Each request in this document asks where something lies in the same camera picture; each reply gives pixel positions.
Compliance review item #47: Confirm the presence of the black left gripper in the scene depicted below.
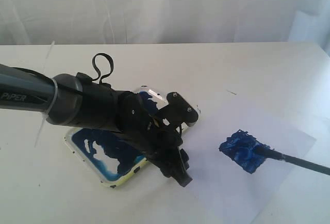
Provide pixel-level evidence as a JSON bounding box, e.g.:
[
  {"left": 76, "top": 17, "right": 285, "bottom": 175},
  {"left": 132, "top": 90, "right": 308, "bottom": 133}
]
[{"left": 118, "top": 91, "right": 192, "bottom": 187}]

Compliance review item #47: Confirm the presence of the black looped cable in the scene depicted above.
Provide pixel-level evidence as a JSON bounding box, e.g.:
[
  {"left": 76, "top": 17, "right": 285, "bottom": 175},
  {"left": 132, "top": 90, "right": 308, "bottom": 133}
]
[{"left": 92, "top": 53, "right": 114, "bottom": 84}]

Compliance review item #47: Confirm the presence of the black paintbrush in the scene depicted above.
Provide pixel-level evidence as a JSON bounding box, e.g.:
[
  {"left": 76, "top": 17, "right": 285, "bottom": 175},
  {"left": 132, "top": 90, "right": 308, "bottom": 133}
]
[{"left": 254, "top": 145, "right": 330, "bottom": 176}]

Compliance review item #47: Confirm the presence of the white paint tray with blue paint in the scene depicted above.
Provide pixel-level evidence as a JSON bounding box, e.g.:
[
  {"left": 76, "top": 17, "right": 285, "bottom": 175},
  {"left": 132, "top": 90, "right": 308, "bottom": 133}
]
[{"left": 63, "top": 86, "right": 199, "bottom": 189}]

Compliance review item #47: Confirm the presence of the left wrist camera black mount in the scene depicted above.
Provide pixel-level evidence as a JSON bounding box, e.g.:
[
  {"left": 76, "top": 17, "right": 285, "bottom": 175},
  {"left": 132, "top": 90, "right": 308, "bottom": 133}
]
[{"left": 156, "top": 92, "right": 199, "bottom": 129}]

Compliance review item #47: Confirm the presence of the white paper sheet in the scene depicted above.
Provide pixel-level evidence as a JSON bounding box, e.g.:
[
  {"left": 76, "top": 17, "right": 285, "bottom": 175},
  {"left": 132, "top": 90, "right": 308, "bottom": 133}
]
[{"left": 184, "top": 101, "right": 316, "bottom": 223}]

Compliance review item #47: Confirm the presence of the white backdrop curtain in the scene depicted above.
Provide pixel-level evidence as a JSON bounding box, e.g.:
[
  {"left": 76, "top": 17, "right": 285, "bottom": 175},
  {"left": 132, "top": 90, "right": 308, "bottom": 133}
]
[{"left": 1, "top": 0, "right": 329, "bottom": 46}]

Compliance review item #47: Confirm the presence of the left robot arm black grey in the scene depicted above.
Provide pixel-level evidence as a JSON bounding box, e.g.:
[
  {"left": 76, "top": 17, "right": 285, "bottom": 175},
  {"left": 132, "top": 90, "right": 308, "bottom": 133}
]
[{"left": 1, "top": 65, "right": 199, "bottom": 187}]

